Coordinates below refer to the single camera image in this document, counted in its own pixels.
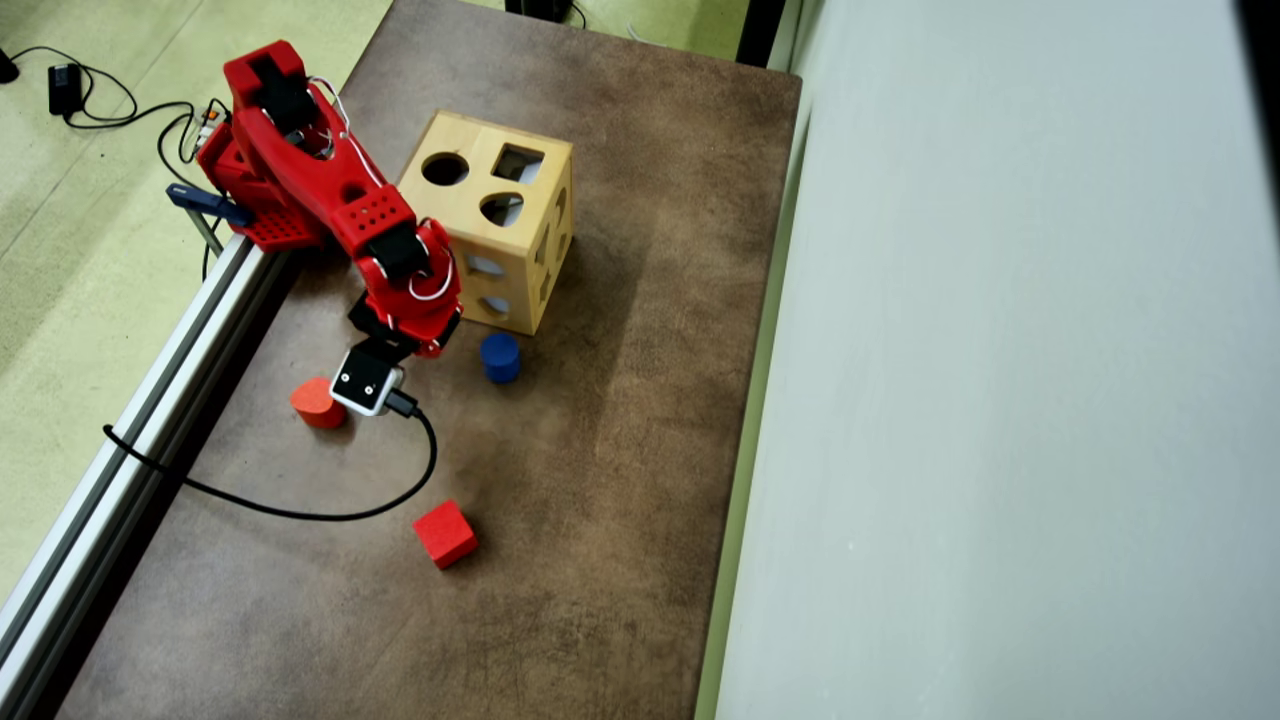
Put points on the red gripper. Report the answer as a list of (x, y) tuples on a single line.
[(372, 338)]

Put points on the blue cylinder block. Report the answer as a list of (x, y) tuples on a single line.
[(500, 358)]

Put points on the red robot arm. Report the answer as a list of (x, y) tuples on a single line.
[(300, 160)]

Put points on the wooden shape sorter box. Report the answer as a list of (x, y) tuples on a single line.
[(470, 215)]

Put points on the black box on floor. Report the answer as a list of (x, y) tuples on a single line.
[(540, 8)]

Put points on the red rounded triangle block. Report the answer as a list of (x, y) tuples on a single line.
[(318, 402)]

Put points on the red cube block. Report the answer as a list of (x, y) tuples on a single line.
[(445, 533)]

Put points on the blue clamp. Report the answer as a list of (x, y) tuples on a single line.
[(205, 202)]

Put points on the black power adapter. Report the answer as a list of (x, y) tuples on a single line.
[(64, 88)]

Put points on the small black floor object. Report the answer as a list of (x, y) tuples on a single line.
[(7, 66)]

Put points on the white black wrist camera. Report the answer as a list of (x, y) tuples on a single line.
[(366, 381)]

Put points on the aluminium profile rail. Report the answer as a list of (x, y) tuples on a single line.
[(130, 440)]

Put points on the black vertical post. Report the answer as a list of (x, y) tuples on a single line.
[(762, 30)]

